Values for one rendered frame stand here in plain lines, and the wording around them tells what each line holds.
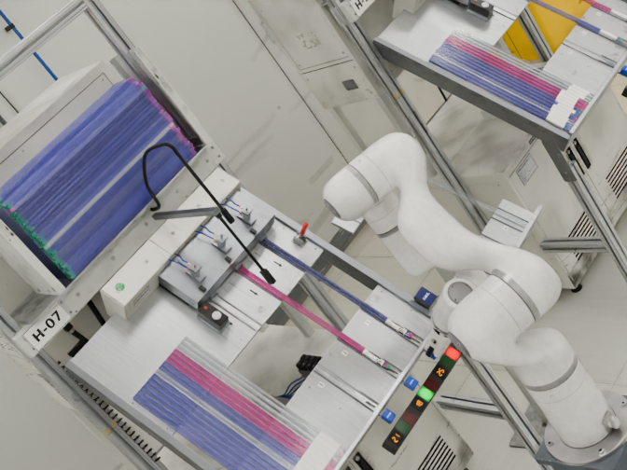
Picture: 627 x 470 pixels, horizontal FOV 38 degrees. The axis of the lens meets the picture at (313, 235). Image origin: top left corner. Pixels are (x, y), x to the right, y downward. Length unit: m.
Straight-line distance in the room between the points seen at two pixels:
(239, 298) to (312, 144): 2.32
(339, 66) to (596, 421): 1.76
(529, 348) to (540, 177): 1.57
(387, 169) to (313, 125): 2.86
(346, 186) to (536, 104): 1.23
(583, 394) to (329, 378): 0.75
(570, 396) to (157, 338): 1.08
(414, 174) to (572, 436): 0.61
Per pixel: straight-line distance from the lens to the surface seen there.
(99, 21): 2.52
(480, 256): 1.74
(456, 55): 3.02
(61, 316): 2.37
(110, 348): 2.38
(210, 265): 2.40
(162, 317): 2.40
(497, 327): 1.68
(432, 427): 2.90
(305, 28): 3.21
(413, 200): 1.78
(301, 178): 4.59
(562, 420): 1.87
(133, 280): 2.37
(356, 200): 1.82
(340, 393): 2.33
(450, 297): 2.10
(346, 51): 3.15
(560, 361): 1.78
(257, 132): 4.46
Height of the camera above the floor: 2.04
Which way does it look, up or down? 24 degrees down
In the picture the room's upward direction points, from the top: 37 degrees counter-clockwise
